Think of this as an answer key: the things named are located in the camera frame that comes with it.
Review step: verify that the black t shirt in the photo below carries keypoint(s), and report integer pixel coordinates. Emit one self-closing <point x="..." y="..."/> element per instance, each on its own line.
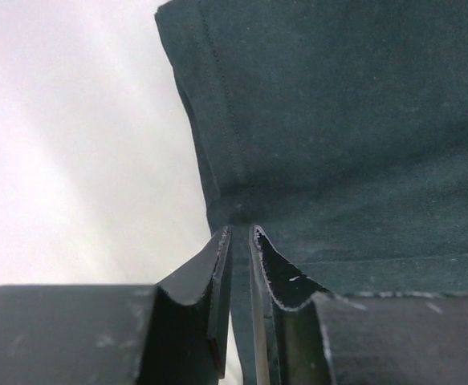
<point x="340" y="127"/>

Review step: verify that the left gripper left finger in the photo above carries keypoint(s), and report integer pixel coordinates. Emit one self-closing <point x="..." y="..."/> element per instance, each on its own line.
<point x="188" y="330"/>

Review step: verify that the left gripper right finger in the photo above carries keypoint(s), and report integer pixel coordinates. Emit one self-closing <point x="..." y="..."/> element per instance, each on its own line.
<point x="288" y="344"/>

